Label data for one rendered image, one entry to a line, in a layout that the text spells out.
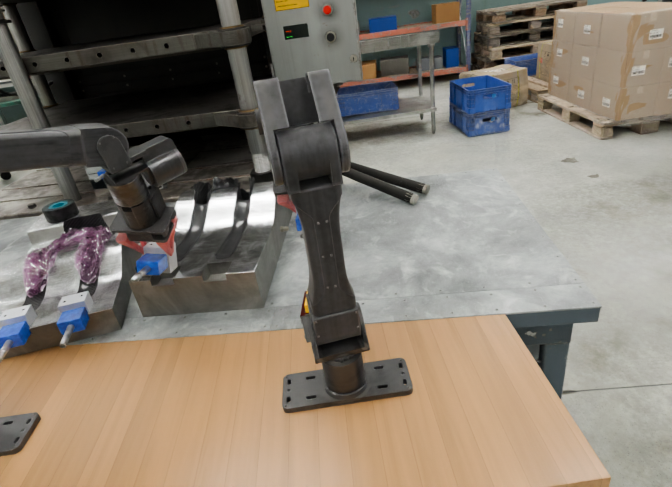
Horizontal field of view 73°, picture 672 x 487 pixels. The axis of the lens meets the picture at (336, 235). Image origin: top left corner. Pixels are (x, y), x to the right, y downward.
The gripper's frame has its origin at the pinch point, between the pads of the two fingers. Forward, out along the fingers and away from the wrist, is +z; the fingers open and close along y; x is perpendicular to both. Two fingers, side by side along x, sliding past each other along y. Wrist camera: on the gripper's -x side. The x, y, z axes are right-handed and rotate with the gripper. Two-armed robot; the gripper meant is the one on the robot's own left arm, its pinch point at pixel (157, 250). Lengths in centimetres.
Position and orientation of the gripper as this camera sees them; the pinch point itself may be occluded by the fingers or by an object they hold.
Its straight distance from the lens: 95.1
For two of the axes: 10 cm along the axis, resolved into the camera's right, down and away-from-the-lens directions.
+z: 0.1, 6.6, 7.5
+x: -0.7, 7.5, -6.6
